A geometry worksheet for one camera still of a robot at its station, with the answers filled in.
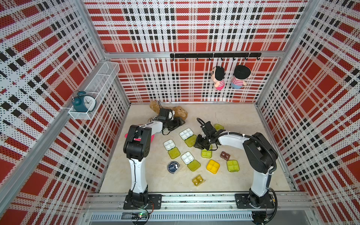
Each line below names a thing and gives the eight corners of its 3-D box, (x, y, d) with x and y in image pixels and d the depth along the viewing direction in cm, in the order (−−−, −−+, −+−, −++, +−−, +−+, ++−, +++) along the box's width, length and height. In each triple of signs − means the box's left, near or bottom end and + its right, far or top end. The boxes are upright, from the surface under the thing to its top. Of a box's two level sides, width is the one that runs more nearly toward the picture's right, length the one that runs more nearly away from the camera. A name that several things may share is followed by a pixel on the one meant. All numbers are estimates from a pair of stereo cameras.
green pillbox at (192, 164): (192, 173, 85) (192, 171, 83) (180, 158, 92) (180, 156, 89) (200, 166, 88) (201, 164, 85) (188, 152, 94) (188, 150, 92)
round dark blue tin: (167, 173, 86) (166, 171, 84) (168, 162, 90) (168, 161, 88) (179, 173, 86) (178, 171, 84) (179, 162, 90) (179, 161, 88)
